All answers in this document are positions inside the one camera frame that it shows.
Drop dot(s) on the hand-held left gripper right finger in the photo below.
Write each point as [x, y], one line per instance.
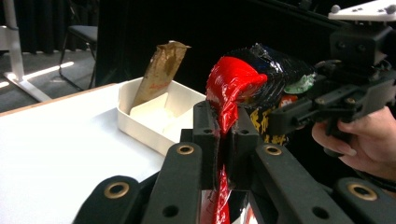
[241, 149]

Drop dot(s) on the red and black noodle packet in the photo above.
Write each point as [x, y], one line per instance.
[233, 81]

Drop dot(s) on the dark chair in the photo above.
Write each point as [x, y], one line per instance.
[84, 31]

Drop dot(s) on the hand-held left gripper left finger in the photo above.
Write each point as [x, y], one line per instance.
[207, 140]

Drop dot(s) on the white plastic storage box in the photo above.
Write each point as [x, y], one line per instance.
[140, 130]

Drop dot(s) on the gold foil snack packet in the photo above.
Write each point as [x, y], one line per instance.
[162, 71]

